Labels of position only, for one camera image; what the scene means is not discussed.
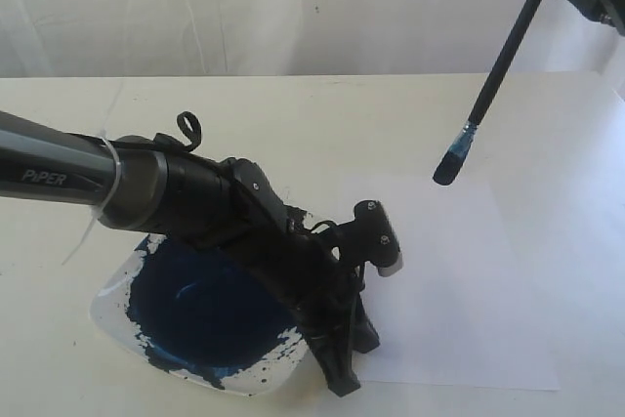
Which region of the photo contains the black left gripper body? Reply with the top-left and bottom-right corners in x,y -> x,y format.
158,154 -> 364,338

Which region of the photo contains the black paintbrush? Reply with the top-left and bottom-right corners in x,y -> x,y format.
433,0 -> 542,186

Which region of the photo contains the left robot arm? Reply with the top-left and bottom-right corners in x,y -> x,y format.
1,112 -> 400,396

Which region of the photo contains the white paper sheet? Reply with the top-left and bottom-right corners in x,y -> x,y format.
339,175 -> 560,391

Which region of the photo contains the white square paint plate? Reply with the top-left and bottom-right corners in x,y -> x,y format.
89,234 -> 308,396

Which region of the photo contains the white zip tie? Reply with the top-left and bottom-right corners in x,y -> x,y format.
62,128 -> 122,266

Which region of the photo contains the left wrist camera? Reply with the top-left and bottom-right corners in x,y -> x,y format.
337,200 -> 403,277

